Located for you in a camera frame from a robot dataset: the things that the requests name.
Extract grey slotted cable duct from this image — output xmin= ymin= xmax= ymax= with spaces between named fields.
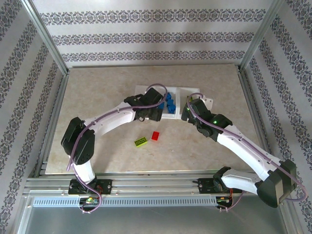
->
xmin=31 ymin=196 xmax=218 ymax=208

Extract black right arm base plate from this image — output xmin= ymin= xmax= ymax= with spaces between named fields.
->
xmin=197 ymin=178 xmax=242 ymax=195

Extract aluminium frame post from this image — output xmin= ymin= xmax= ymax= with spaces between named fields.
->
xmin=239 ymin=0 xmax=285 ymax=72
xmin=20 ymin=0 xmax=70 ymax=75

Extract grey metal base panel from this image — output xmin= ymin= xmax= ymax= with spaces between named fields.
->
xmin=16 ymin=206 xmax=294 ymax=234

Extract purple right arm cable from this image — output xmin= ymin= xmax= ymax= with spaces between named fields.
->
xmin=187 ymin=92 xmax=306 ymax=213

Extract aluminium side rail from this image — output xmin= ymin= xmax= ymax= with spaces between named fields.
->
xmin=236 ymin=67 xmax=281 ymax=163
xmin=33 ymin=69 xmax=71 ymax=178

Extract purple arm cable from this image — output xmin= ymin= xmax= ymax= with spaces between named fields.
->
xmin=66 ymin=83 xmax=169 ymax=215
xmin=187 ymin=92 xmax=306 ymax=213

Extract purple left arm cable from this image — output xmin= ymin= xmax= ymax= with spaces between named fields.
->
xmin=66 ymin=83 xmax=169 ymax=215

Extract small electronics board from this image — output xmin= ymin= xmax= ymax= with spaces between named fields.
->
xmin=81 ymin=197 xmax=99 ymax=206
xmin=216 ymin=196 xmax=233 ymax=205

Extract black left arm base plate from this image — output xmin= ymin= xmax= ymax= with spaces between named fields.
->
xmin=69 ymin=179 xmax=113 ymax=195

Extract aluminium mounting rail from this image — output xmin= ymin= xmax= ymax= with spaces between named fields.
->
xmin=23 ymin=171 xmax=247 ymax=197

